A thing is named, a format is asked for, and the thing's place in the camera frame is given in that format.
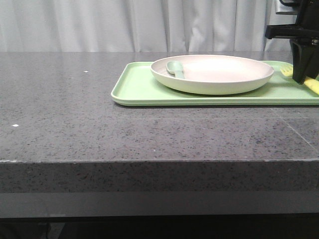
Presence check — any light green serving tray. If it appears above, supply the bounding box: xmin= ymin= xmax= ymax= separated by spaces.
xmin=111 ymin=61 xmax=319 ymax=107

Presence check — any beige round plate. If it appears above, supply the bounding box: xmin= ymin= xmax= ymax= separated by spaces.
xmin=151 ymin=55 xmax=274 ymax=95

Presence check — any white curtain backdrop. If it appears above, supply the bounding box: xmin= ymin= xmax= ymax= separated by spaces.
xmin=0 ymin=0 xmax=296 ymax=52

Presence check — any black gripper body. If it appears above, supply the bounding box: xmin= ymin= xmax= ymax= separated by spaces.
xmin=265 ymin=0 xmax=319 ymax=40

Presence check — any yellow plastic fork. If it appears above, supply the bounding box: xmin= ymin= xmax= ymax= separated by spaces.
xmin=280 ymin=64 xmax=319 ymax=95

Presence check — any sage green spoon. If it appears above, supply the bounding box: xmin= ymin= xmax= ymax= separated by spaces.
xmin=166 ymin=61 xmax=184 ymax=79

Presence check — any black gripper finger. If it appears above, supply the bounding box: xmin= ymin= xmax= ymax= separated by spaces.
xmin=290 ymin=38 xmax=319 ymax=85

